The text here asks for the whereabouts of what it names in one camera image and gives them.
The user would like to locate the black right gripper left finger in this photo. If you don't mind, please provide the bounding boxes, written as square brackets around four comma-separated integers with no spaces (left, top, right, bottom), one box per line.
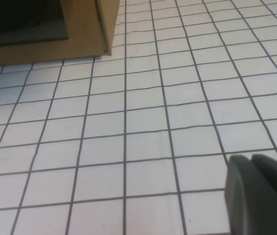
[223,154,277,235]

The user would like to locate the brown windowed shoe box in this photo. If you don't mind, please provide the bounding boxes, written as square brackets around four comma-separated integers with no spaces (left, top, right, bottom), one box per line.
[0,0,123,68]

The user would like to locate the white grid-pattern tablecloth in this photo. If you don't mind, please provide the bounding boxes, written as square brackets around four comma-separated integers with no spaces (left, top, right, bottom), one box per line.
[0,0,277,235]

